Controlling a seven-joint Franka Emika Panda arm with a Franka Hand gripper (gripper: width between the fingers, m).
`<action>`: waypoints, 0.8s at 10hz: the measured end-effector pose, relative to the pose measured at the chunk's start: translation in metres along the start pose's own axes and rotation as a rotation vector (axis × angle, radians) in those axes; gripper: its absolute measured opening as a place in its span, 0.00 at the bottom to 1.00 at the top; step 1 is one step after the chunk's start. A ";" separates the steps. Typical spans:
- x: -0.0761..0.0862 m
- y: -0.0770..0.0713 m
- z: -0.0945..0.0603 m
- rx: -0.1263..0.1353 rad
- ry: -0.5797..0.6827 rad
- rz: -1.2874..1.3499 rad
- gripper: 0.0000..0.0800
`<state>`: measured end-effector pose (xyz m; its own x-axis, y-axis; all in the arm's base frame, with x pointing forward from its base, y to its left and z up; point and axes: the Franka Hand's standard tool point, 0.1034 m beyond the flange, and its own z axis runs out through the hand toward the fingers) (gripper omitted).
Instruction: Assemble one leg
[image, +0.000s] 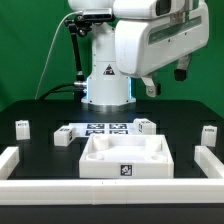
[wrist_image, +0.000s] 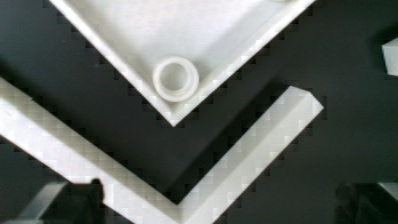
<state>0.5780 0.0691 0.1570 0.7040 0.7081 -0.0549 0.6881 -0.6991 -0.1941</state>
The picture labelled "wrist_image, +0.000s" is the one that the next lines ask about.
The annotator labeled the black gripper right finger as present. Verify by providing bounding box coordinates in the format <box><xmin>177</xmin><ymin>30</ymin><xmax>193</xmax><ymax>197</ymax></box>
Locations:
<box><xmin>334</xmin><ymin>182</ymin><xmax>398</xmax><ymax>224</ymax></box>

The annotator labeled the white U-shaped fence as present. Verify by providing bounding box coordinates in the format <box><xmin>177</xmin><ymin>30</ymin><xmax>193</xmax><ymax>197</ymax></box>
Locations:
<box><xmin>0</xmin><ymin>77</ymin><xmax>326</xmax><ymax>224</ymax></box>

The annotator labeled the white square tabletop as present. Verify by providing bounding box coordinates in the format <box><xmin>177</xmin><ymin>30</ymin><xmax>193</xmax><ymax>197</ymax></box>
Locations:
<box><xmin>49</xmin><ymin>0</ymin><xmax>316</xmax><ymax>124</ymax></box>

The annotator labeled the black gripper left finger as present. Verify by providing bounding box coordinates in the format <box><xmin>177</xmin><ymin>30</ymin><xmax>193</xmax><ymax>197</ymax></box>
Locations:
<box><xmin>10</xmin><ymin>179</ymin><xmax>104</xmax><ymax>224</ymax></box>

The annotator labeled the white table leg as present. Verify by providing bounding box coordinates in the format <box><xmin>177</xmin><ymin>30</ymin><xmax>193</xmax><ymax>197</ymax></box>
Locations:
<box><xmin>381</xmin><ymin>38</ymin><xmax>398</xmax><ymax>76</ymax></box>

